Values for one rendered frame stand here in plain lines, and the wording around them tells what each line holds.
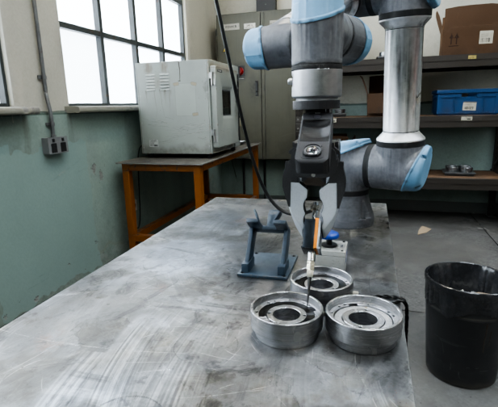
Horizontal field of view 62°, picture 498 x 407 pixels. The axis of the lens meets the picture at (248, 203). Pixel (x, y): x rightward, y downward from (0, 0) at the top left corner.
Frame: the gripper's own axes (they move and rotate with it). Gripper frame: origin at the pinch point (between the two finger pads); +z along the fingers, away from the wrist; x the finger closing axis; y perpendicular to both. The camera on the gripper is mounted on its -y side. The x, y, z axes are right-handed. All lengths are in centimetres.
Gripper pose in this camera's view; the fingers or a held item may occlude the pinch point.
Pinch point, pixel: (313, 230)
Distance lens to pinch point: 66.9
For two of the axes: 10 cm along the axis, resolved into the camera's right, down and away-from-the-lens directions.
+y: 2.7, -2.3, 9.4
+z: 0.3, 9.7, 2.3
